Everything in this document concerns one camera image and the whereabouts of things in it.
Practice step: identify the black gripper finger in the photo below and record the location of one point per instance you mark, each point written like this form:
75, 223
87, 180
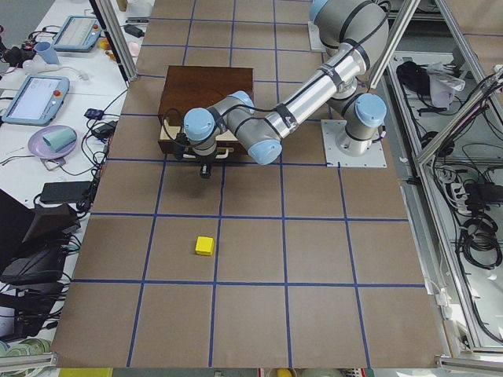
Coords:
205, 175

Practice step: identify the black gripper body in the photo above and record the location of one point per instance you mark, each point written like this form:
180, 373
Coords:
205, 162

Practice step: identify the yellow block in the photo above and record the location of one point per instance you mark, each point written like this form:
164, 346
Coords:
205, 245

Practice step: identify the dark wooden drawer box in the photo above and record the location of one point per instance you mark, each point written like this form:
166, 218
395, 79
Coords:
188, 87

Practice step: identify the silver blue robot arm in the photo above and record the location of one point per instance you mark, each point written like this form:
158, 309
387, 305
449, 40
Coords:
359, 28

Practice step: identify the black power adapter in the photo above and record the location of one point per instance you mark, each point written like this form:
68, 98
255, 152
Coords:
105, 130

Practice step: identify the black phone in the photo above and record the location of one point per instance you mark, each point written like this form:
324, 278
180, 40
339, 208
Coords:
64, 192

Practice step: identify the light green cup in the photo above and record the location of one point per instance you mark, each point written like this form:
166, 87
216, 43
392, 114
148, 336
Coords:
59, 139

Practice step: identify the purple plate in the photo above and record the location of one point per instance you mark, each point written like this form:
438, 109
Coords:
38, 147

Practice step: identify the lower blue teach pendant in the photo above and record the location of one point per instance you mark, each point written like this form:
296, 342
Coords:
37, 101

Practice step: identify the blue teach pendant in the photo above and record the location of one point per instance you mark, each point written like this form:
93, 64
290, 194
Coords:
77, 34
37, 101

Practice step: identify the upper blue teach pendant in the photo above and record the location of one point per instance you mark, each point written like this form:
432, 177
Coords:
77, 34

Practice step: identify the light blue cup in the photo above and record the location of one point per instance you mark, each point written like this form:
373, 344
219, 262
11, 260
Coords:
46, 51

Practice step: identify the aluminium frame post left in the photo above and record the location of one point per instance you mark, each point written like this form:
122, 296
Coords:
106, 17

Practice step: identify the aluminium frame strut right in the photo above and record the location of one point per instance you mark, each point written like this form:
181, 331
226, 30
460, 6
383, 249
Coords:
467, 111

